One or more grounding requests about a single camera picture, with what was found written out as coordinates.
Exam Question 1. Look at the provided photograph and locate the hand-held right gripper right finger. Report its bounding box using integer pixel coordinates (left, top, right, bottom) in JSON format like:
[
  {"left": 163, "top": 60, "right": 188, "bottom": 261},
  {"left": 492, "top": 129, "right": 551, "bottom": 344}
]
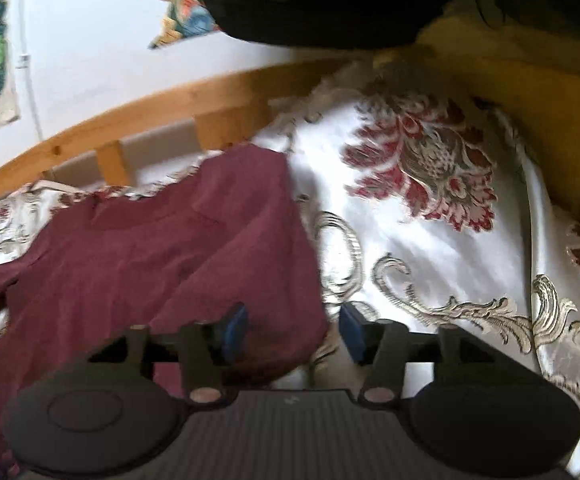
[{"left": 340, "top": 302, "right": 496, "bottom": 406}]

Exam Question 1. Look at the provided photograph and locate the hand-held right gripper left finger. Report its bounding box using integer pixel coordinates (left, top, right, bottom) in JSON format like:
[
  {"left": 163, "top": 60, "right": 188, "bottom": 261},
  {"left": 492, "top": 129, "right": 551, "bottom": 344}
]
[{"left": 88, "top": 302, "right": 251, "bottom": 406}]

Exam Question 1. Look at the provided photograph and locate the maroon shirt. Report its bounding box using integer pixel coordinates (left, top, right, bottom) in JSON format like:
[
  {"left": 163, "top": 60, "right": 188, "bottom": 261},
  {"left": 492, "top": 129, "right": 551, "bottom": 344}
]
[{"left": 0, "top": 142, "right": 331, "bottom": 480}]

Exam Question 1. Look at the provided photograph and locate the floral satin bedspread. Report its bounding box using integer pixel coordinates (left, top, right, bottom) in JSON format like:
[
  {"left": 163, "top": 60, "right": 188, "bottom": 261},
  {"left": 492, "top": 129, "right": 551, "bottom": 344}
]
[{"left": 0, "top": 57, "right": 580, "bottom": 480}]

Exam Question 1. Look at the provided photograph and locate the yellow cloth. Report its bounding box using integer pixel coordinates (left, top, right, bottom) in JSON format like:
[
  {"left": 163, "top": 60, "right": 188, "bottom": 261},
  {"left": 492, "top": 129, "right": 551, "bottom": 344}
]
[{"left": 374, "top": 10, "right": 580, "bottom": 233}]

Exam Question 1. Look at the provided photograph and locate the wooden bed frame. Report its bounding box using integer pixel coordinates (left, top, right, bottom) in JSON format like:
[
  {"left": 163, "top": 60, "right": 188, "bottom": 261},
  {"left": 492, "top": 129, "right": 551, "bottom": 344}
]
[{"left": 0, "top": 57, "right": 371, "bottom": 213}]

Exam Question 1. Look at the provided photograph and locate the colourful floral wall poster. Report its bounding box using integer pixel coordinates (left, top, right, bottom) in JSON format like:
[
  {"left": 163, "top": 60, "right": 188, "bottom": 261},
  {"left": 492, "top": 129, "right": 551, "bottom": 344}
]
[{"left": 127, "top": 0, "right": 221, "bottom": 51}]

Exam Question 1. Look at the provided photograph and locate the white wall cable conduit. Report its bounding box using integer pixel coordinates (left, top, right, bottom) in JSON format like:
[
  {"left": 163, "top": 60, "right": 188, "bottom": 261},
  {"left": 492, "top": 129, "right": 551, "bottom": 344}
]
[{"left": 16, "top": 0, "right": 47, "bottom": 142}]

